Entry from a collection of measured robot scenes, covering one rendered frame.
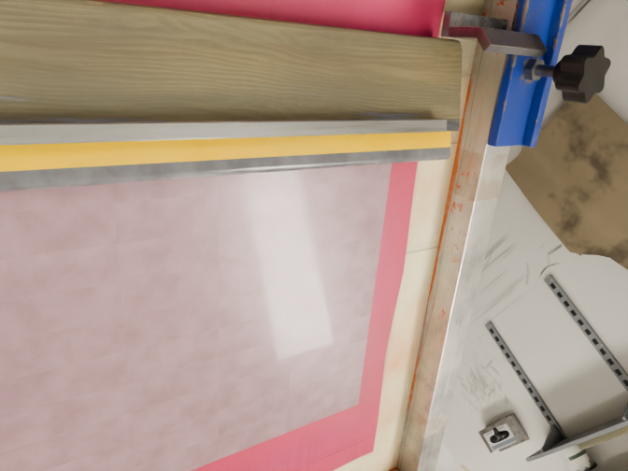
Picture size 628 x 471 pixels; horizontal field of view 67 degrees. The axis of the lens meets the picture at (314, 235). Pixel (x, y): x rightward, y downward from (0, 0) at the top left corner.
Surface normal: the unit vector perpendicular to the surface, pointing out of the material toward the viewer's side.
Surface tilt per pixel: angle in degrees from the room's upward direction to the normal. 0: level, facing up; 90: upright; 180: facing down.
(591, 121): 92
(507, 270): 90
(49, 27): 43
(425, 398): 90
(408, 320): 32
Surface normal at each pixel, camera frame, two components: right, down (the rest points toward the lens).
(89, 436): 0.52, 0.36
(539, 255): -0.85, 0.14
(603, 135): -0.76, -0.02
